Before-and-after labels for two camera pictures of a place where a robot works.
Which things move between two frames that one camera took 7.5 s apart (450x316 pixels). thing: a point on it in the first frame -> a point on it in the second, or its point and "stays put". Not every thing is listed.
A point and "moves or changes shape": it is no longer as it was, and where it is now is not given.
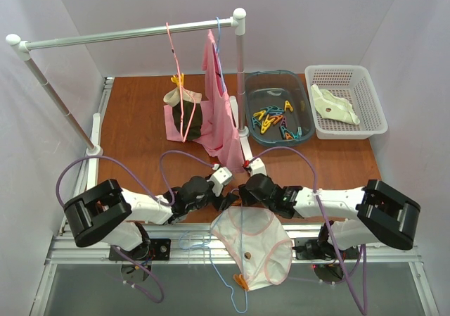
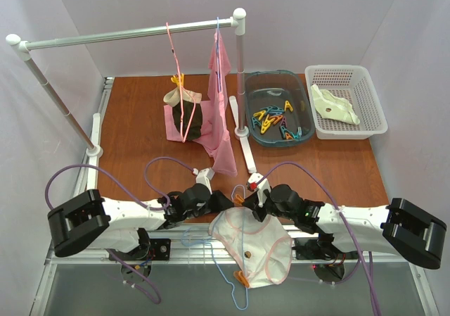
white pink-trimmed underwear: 254,238 stays put
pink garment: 216,135 moves or changes shape
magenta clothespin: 284,122 stays put
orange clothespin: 276,117 stays put
